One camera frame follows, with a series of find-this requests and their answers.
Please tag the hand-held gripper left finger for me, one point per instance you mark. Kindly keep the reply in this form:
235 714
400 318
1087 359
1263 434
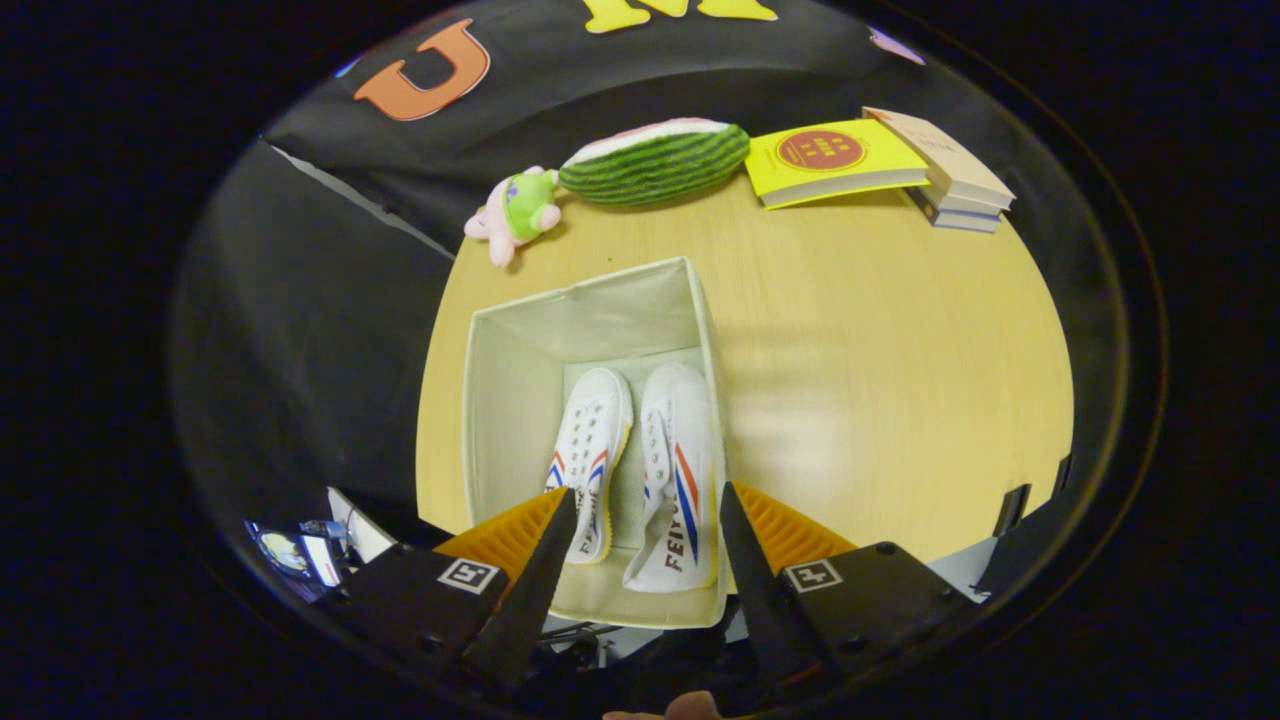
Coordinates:
530 600

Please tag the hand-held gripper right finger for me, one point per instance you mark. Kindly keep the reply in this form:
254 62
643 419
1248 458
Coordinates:
760 600

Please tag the white canvas shoe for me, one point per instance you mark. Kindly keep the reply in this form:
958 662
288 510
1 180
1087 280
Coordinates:
680 420
595 420

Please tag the cream fabric storage box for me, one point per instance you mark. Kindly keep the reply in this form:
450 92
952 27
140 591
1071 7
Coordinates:
600 310

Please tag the white plastic object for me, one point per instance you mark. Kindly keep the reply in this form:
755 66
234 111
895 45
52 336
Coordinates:
362 530

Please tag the dark blue printed packet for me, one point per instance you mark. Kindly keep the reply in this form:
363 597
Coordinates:
295 555

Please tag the pink and green plush toy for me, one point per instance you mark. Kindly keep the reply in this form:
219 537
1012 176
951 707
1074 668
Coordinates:
520 210

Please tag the grey cover book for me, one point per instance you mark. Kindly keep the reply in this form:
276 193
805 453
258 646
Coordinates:
960 215

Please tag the watermelon plush toy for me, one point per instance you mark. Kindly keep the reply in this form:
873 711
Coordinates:
655 165

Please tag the yellow book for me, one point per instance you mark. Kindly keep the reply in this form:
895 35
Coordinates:
830 155

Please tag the beige cover book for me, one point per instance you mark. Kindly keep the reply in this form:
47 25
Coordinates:
950 155

